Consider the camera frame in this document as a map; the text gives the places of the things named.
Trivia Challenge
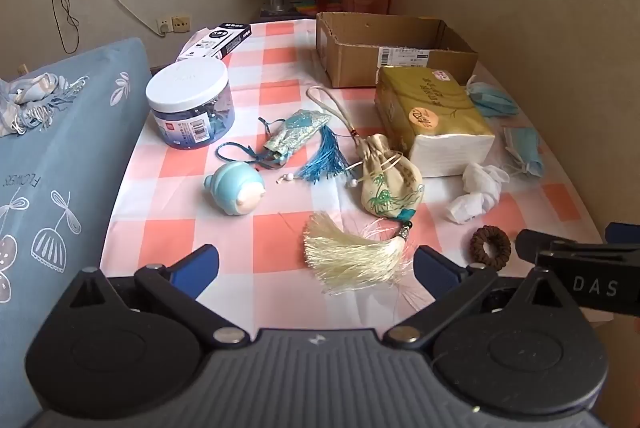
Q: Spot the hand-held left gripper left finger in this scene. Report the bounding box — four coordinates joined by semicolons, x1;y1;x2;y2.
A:
65;244;249;349

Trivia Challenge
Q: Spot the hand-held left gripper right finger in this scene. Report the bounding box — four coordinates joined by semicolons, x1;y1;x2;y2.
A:
382;245;586;349

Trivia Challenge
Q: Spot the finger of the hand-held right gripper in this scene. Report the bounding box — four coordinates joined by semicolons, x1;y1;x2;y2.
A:
515;229;568;265

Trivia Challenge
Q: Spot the brown hair scrunchie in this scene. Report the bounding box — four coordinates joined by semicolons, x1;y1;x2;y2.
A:
470;226;512;267

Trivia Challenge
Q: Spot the white cloth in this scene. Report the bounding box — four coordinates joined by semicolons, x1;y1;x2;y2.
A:
446;161;510;224

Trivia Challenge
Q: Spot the light blue doll toy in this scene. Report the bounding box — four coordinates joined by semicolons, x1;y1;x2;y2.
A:
202;161;266;216

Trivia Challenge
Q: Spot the beige embroidered sachet with tassel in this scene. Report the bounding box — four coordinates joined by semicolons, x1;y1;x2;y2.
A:
303;86;426;297

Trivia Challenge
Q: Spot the blue face mask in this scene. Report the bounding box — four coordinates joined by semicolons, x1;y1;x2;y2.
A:
466;76;521;118
501;126;546;179

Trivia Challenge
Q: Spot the blue brocade sachet with tassel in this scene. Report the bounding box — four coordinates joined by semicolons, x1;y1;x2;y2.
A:
216;109;351;185

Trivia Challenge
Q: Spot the brown cardboard box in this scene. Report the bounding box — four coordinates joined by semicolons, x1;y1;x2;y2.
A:
316;12;479;88

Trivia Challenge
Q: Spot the pink checkered tablecloth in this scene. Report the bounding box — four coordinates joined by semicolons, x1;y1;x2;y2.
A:
100;16;618;349

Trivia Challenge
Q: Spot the gold tissue pack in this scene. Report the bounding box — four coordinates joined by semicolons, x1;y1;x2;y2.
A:
375;66;496;179

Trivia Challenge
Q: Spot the clear jar with white lid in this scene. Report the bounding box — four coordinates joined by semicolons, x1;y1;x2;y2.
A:
145;58;236;151

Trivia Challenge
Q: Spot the black and white carton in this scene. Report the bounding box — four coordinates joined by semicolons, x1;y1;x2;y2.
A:
175;23;252;64

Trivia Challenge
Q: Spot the blue white fringed scarf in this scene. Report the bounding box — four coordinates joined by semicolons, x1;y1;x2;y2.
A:
0;72;89;137

